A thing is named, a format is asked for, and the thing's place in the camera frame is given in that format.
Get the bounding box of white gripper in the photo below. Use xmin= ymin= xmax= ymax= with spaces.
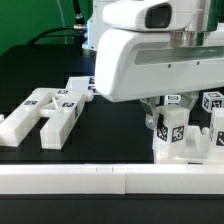
xmin=95 ymin=27 xmax=224 ymax=130

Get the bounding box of white chair seat part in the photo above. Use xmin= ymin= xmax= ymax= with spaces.
xmin=153 ymin=126 xmax=224 ymax=165

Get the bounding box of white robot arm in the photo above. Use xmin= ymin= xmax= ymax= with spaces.
xmin=95 ymin=0 xmax=224 ymax=129

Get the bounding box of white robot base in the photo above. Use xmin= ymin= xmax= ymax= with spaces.
xmin=82 ymin=0 xmax=108 ymax=55

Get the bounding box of white tagged cube nut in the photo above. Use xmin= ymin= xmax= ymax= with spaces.
xmin=164 ymin=94 xmax=181 ymax=105

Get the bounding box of white part at left edge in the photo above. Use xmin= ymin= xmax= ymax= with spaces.
xmin=0 ymin=115 xmax=4 ymax=124

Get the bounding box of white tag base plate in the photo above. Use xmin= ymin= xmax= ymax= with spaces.
xmin=66 ymin=76 xmax=98 ymax=95

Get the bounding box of white chair back frame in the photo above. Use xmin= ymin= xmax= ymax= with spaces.
xmin=0 ymin=88 xmax=93 ymax=150

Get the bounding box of black cable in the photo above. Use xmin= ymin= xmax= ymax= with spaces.
xmin=26 ymin=0 xmax=88 ymax=46

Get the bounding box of white front fence rail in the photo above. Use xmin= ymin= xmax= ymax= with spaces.
xmin=0 ymin=164 xmax=224 ymax=194

